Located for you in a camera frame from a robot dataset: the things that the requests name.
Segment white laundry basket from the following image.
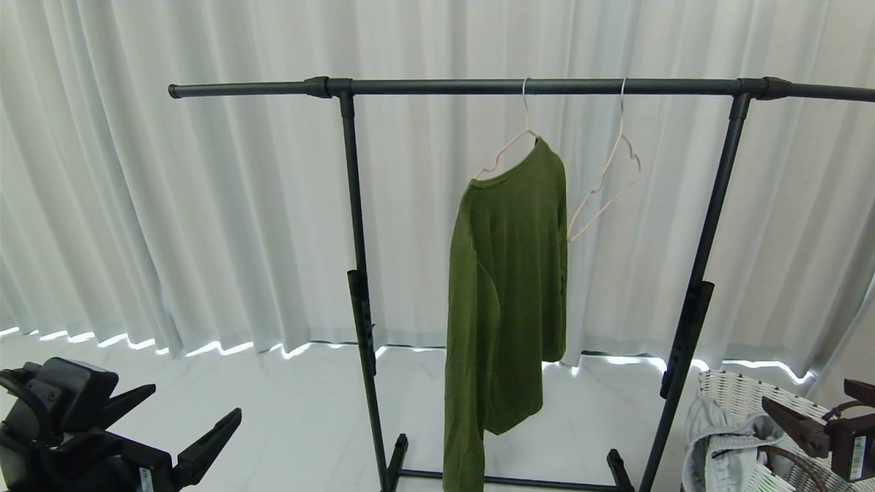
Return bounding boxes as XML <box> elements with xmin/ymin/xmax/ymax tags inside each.
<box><xmin>682</xmin><ymin>369</ymin><xmax>875</xmax><ymax>492</ymax></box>

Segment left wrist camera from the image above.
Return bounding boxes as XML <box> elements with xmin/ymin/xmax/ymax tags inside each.
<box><xmin>14</xmin><ymin>357</ymin><xmax>120</xmax><ymax>438</ymax></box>

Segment white curtain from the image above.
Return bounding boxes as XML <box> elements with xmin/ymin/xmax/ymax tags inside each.
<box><xmin>0</xmin><ymin>0</ymin><xmax>875</xmax><ymax>383</ymax></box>

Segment black clothes rack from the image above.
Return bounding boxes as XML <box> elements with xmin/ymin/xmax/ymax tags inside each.
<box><xmin>168</xmin><ymin>76</ymin><xmax>875</xmax><ymax>492</ymax></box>

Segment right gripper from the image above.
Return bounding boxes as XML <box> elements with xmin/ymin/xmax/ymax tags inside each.
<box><xmin>762</xmin><ymin>379</ymin><xmax>875</xmax><ymax>483</ymax></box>

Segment green long-sleeved shirt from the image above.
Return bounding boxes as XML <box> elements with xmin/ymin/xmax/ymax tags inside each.
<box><xmin>442</xmin><ymin>137</ymin><xmax>569</xmax><ymax>492</ymax></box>

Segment pale grey shorts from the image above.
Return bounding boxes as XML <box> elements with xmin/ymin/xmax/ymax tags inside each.
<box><xmin>682</xmin><ymin>395</ymin><xmax>787</xmax><ymax>492</ymax></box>

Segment pink clothes hanger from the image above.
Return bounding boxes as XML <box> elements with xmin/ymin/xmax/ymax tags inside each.
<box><xmin>567</xmin><ymin>78</ymin><xmax>643</xmax><ymax>243</ymax></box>
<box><xmin>473</xmin><ymin>78</ymin><xmax>541</xmax><ymax>182</ymax></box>

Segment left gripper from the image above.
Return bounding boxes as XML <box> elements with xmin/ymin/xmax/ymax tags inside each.
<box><xmin>0</xmin><ymin>384</ymin><xmax>243</xmax><ymax>492</ymax></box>

